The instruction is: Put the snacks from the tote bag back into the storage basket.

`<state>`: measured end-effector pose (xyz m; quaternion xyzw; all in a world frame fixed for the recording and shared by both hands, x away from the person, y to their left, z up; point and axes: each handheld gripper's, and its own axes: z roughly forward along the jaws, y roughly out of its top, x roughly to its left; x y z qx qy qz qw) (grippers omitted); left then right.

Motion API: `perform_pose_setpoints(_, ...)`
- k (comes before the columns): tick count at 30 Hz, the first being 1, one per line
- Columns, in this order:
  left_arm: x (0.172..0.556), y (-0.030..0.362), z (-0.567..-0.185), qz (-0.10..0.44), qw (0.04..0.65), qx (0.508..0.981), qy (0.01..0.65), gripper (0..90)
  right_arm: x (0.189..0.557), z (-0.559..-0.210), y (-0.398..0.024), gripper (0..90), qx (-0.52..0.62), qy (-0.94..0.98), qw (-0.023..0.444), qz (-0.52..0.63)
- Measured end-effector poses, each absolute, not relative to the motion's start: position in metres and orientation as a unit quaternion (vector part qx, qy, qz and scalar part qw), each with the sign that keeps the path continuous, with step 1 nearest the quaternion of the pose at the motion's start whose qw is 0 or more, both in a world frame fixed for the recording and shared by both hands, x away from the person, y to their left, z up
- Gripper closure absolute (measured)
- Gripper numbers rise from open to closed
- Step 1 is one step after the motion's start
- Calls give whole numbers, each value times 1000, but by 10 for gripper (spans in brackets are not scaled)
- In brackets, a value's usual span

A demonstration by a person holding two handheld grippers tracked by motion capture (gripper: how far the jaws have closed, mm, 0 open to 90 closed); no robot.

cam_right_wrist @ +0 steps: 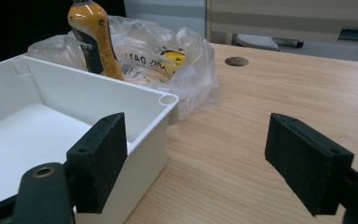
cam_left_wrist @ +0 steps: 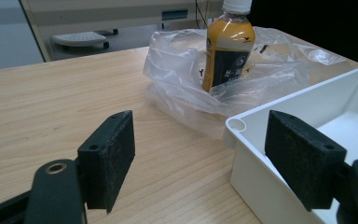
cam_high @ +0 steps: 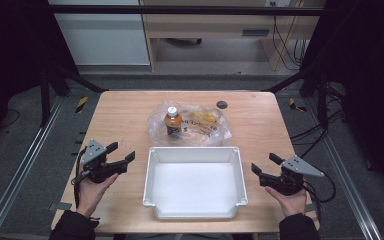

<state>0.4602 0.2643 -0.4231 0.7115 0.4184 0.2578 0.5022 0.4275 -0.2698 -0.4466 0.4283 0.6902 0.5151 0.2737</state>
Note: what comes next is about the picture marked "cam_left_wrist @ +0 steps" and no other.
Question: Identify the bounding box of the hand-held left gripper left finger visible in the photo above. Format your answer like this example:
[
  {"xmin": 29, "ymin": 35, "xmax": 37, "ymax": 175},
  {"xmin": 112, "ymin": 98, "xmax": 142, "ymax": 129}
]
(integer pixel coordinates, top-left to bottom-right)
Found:
[{"xmin": 76, "ymin": 109, "xmax": 136, "ymax": 215}]

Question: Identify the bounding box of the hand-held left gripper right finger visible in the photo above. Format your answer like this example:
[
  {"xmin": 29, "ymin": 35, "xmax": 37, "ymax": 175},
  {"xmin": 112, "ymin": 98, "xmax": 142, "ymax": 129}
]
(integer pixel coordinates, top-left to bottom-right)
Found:
[{"xmin": 264, "ymin": 109, "xmax": 348, "ymax": 213}]

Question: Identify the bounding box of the clear plastic bag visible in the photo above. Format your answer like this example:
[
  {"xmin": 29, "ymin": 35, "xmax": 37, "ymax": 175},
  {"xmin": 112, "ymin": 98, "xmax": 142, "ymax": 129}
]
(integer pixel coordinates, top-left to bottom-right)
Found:
[{"xmin": 143, "ymin": 26, "xmax": 347, "ymax": 132}]

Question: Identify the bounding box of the yellow drink bottle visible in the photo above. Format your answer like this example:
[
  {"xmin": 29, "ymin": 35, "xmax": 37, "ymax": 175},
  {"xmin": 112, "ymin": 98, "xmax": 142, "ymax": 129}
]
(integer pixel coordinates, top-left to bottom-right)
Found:
[{"xmin": 201, "ymin": 0, "xmax": 256, "ymax": 93}]

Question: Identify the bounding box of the white plastic box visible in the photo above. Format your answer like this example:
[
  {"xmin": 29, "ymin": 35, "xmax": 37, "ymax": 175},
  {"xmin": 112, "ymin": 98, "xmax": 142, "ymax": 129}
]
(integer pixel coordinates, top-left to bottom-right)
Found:
[{"xmin": 222, "ymin": 63, "xmax": 358, "ymax": 224}]

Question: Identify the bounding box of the grey chair base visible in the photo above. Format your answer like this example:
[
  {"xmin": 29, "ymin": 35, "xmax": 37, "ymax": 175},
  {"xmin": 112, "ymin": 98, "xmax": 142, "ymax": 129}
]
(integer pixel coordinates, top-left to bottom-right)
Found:
[{"xmin": 50, "ymin": 28, "xmax": 119, "ymax": 50}]

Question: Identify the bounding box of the beige cabinet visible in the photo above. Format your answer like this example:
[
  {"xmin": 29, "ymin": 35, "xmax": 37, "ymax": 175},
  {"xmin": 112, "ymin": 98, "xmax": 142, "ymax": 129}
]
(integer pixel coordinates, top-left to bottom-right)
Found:
[{"xmin": 20, "ymin": 0, "xmax": 225, "ymax": 63}]

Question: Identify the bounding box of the black cable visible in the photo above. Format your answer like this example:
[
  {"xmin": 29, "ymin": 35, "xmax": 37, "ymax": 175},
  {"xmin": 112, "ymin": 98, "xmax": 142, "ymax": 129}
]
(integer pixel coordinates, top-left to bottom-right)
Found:
[{"xmin": 194, "ymin": 0, "xmax": 209, "ymax": 30}]

